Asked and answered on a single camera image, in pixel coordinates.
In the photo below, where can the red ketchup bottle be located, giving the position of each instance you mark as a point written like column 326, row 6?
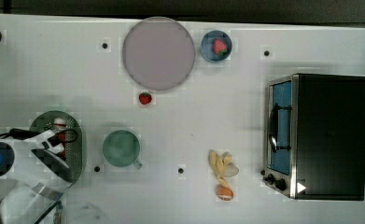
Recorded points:
column 59, row 126

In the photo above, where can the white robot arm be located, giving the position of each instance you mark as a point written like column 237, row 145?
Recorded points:
column 31, row 159

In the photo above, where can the green oval strainer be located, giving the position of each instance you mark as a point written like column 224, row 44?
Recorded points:
column 73, row 152

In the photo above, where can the red strawberry on table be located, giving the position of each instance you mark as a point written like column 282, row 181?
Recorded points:
column 145, row 98

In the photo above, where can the grey round plate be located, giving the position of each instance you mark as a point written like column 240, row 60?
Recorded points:
column 158, row 53

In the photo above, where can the peeled banana toy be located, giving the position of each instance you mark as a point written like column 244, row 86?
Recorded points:
column 222, row 167

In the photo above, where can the blue small bowl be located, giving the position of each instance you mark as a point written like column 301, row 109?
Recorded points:
column 207, row 43

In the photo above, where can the green mug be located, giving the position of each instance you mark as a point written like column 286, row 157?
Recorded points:
column 122, row 148

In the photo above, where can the strawberry in bowl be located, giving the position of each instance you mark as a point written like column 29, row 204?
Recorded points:
column 219, row 47

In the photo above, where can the orange white toy food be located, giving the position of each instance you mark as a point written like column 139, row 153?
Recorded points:
column 224, row 194

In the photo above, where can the black toaster oven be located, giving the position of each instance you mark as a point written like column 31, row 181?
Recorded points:
column 314, row 141

